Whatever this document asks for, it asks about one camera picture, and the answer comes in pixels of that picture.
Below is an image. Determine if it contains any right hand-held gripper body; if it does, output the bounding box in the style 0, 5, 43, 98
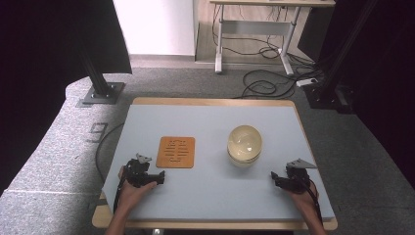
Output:
283, 158, 318, 193

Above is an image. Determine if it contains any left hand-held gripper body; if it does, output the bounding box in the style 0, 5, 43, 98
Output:
124, 153, 155, 189

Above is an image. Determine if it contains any person's left hand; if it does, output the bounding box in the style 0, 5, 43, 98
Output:
116, 165, 159, 211

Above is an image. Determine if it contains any black metal stand with base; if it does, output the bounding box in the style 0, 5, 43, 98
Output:
77, 48, 126, 107

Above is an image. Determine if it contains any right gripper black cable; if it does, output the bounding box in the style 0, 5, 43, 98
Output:
298, 175, 326, 228

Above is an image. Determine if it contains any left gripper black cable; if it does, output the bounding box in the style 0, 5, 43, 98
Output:
112, 172, 128, 214

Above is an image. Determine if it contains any black curtain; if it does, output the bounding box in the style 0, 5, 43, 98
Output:
298, 0, 415, 182
0, 0, 133, 197

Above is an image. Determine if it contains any white metal desk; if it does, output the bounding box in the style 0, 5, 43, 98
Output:
209, 0, 337, 76

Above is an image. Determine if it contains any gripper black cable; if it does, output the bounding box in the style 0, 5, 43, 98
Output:
298, 175, 326, 228
112, 172, 128, 214

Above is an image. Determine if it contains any black metal frame stand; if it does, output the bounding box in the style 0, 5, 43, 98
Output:
302, 0, 381, 114

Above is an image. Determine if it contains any person's right hand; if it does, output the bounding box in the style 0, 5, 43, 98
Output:
287, 181, 319, 213

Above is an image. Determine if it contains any thin black floor cable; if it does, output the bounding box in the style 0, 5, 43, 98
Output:
94, 121, 125, 184

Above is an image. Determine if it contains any orange square trivet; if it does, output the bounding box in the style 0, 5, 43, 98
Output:
156, 136, 196, 169

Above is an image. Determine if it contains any tangle of black floor cables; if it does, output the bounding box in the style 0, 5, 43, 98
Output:
210, 4, 327, 101

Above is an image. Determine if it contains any pale blue table mat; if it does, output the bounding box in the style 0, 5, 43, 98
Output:
101, 104, 336, 223

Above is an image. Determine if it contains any white power strip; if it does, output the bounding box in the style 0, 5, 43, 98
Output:
296, 77, 319, 88

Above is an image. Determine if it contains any wooden table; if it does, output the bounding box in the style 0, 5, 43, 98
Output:
91, 96, 339, 231

